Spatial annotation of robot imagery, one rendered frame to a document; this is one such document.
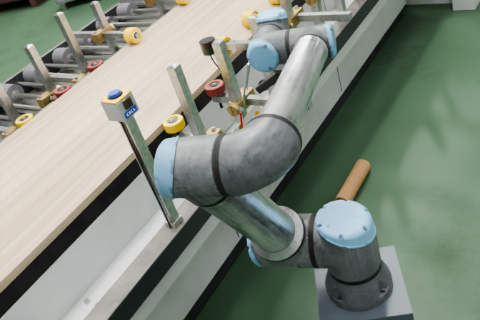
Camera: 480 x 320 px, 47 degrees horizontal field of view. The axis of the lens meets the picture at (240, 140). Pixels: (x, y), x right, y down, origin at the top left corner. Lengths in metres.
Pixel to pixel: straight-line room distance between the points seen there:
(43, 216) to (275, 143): 1.09
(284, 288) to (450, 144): 1.21
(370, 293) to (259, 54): 0.71
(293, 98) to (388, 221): 1.65
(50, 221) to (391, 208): 1.60
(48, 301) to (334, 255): 0.92
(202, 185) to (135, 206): 1.08
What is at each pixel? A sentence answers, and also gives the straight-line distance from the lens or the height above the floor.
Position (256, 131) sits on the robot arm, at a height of 1.36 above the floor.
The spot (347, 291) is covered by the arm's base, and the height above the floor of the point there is 0.66.
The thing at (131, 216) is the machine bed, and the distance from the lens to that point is 2.04.
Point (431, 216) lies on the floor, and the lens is 2.69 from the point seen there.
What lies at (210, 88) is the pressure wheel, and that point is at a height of 0.91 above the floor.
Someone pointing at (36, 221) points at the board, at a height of 0.90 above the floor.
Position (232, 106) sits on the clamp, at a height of 0.87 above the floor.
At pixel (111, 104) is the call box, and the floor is 1.21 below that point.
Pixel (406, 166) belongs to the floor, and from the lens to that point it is 2.98.
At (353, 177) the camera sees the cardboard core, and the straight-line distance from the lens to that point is 2.83.
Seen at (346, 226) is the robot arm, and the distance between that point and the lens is 1.45.
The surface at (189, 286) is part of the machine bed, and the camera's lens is 2.40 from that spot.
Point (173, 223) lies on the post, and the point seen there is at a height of 0.72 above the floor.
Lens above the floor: 1.88
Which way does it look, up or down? 33 degrees down
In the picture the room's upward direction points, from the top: 19 degrees counter-clockwise
